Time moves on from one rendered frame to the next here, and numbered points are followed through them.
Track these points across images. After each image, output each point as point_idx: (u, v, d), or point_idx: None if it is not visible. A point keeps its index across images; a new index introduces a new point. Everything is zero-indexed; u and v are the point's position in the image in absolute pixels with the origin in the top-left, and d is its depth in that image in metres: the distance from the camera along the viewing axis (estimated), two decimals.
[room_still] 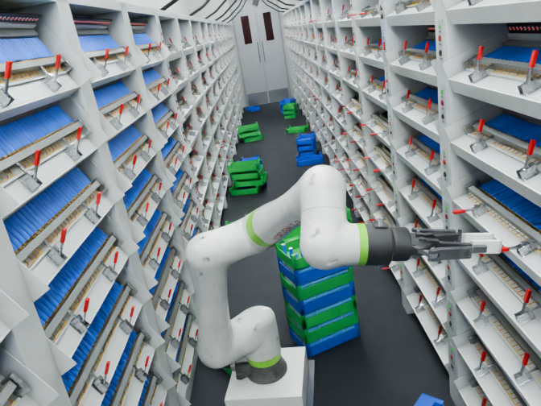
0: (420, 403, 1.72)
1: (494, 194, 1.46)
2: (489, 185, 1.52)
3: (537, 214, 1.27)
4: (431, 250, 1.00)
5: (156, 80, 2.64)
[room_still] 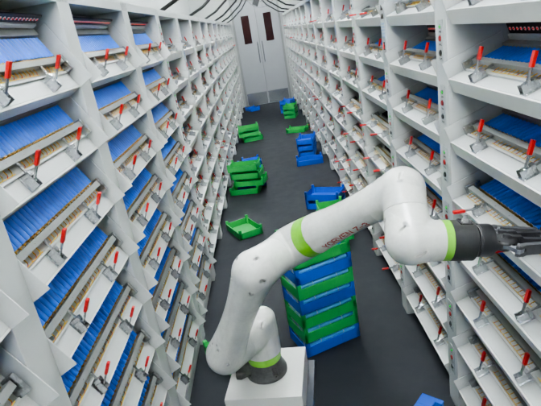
0: (420, 403, 1.72)
1: (494, 194, 1.46)
2: (489, 185, 1.52)
3: (537, 214, 1.27)
4: (519, 246, 1.02)
5: (156, 80, 2.64)
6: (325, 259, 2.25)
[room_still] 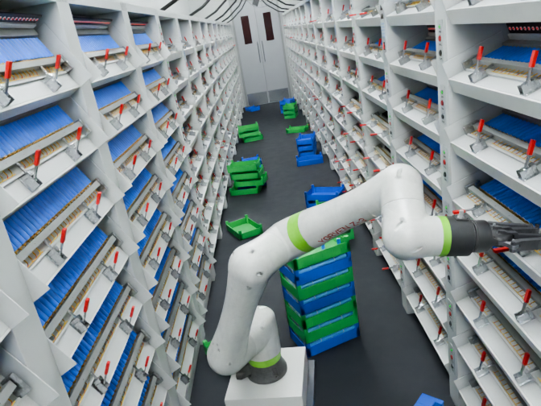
0: (420, 403, 1.72)
1: (494, 194, 1.46)
2: (489, 185, 1.52)
3: (537, 214, 1.27)
4: (514, 242, 1.05)
5: (156, 80, 2.64)
6: (325, 259, 2.25)
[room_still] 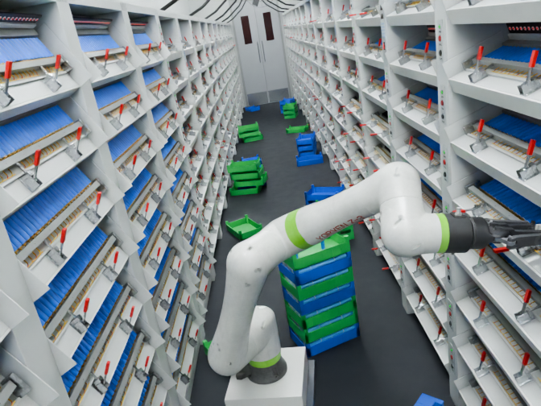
0: (420, 403, 1.72)
1: (494, 194, 1.46)
2: (489, 185, 1.52)
3: (537, 214, 1.27)
4: (510, 238, 1.06)
5: (156, 80, 2.64)
6: (325, 259, 2.25)
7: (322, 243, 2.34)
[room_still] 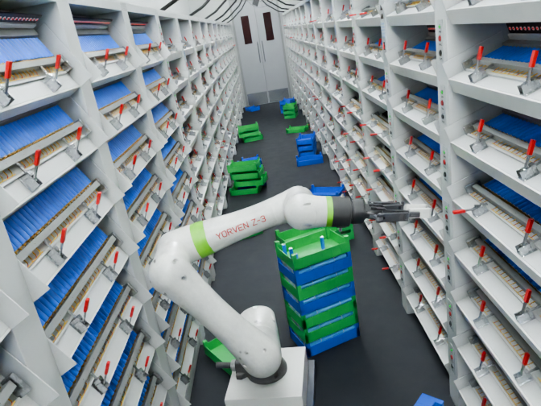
0: (420, 403, 1.72)
1: (499, 192, 1.46)
2: (493, 183, 1.52)
3: None
4: None
5: (156, 80, 2.64)
6: (325, 259, 2.25)
7: (322, 243, 2.34)
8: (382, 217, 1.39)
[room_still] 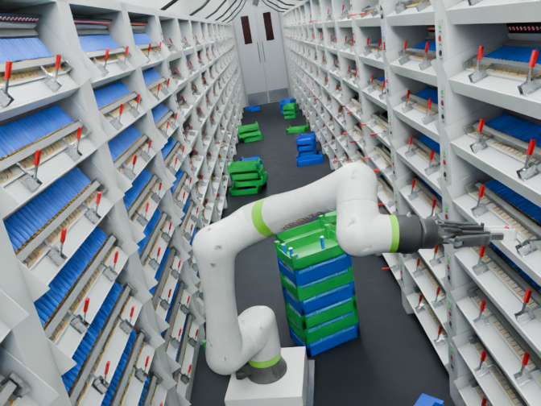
0: (420, 403, 1.72)
1: (500, 192, 1.46)
2: (494, 183, 1.52)
3: None
4: None
5: (156, 80, 2.64)
6: (325, 259, 2.25)
7: (322, 243, 2.34)
8: (461, 241, 1.12)
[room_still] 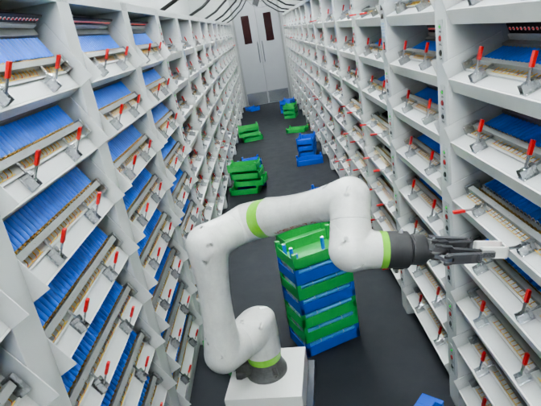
0: (420, 403, 1.72)
1: (500, 192, 1.46)
2: (494, 183, 1.52)
3: None
4: None
5: (156, 80, 2.64)
6: (325, 259, 2.25)
7: (322, 243, 2.34)
8: (452, 258, 1.13)
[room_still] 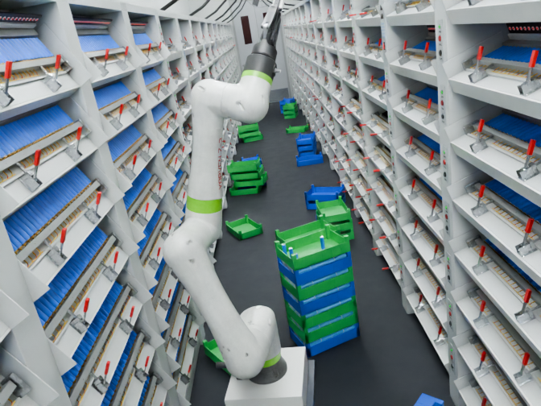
0: (420, 403, 1.72)
1: (500, 192, 1.46)
2: (494, 183, 1.52)
3: None
4: (275, 49, 1.50)
5: (156, 80, 2.64)
6: (325, 259, 2.25)
7: (322, 243, 2.34)
8: (265, 23, 1.40)
